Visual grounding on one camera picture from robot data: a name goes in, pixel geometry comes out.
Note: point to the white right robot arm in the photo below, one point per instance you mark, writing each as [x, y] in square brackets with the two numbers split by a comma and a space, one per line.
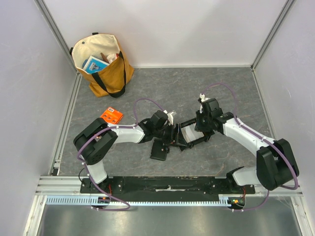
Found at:
[275, 161]

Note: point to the mustard tote bag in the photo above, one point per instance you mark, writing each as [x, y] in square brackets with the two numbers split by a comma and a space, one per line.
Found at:
[113, 79]

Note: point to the blue book in bag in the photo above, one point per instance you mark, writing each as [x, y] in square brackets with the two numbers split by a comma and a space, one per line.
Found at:
[93, 65]

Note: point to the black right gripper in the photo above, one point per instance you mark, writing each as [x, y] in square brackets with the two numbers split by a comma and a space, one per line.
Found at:
[200, 128]

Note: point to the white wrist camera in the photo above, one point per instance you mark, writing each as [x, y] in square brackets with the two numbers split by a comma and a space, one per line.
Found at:
[201, 100]
[170, 117]

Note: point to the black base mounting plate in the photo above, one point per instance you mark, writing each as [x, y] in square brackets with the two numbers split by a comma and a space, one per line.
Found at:
[123, 185]

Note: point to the white credit card stack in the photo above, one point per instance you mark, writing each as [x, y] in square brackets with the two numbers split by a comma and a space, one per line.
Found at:
[189, 133]

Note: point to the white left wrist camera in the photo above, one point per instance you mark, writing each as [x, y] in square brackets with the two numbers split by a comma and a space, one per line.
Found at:
[170, 117]

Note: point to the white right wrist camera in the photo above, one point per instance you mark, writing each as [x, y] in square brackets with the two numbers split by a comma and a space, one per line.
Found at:
[201, 100]

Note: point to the black plastic card tray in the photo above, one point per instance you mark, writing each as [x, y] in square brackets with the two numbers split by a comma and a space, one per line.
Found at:
[190, 145]

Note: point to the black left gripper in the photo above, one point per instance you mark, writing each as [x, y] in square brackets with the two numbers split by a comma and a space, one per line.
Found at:
[173, 139]

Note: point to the black leather card holder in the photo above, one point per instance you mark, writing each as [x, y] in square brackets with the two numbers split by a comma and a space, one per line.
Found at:
[159, 150]

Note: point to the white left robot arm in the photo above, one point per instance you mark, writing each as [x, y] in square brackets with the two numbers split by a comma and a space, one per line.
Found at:
[95, 141]

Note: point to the orange printed box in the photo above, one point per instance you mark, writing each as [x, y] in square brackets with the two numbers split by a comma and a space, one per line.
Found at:
[110, 115]

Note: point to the grey slotted cable duct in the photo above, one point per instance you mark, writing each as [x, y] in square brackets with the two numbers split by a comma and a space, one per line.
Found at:
[97, 201]

